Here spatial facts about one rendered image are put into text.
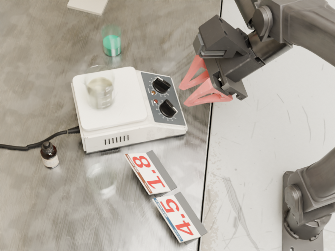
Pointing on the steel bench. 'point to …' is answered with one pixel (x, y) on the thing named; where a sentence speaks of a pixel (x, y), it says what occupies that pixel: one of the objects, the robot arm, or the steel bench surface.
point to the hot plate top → (126, 114)
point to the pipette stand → (88, 6)
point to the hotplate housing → (127, 129)
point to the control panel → (177, 119)
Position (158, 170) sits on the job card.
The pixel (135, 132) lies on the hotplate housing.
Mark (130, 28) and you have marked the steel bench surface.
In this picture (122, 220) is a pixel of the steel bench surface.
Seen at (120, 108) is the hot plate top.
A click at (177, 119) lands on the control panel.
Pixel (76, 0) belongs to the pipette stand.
